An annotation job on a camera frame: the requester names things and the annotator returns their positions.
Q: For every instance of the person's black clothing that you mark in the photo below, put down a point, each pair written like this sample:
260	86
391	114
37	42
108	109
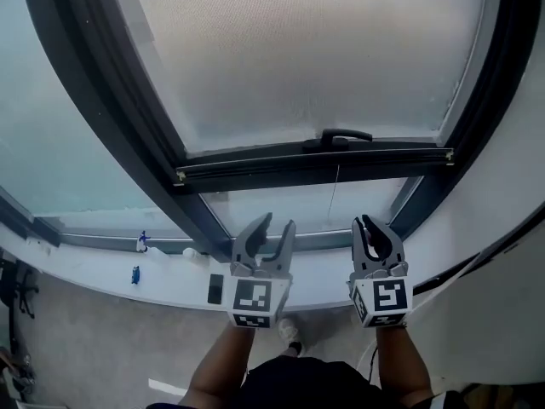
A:
315	386

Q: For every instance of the white partition panel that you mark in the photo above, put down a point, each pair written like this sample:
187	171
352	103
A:
489	313

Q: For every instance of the person's left forearm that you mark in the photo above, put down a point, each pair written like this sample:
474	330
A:
221	369

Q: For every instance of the clear spray bottle blue trigger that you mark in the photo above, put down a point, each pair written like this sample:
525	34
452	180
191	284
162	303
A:
147	247

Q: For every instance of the person's white shoe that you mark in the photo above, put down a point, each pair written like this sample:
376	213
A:
288	330

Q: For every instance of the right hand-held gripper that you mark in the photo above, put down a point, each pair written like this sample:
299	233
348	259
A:
383	301

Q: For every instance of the white floor tape strip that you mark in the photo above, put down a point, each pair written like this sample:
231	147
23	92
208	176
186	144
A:
166	387

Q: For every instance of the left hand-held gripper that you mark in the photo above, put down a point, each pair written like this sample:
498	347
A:
255	301

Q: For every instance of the small white bottle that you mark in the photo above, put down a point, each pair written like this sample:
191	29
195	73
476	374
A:
193	255

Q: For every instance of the dark window frame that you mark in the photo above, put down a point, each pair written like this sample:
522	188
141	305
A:
106	100

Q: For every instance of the black phone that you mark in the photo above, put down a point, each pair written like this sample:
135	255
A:
215	289

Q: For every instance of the small blue object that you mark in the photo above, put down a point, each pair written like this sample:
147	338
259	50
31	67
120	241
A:
136	274

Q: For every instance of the person's right forearm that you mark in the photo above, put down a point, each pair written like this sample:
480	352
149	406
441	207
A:
402	369

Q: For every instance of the black office chair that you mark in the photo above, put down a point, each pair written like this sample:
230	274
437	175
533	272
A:
21	283

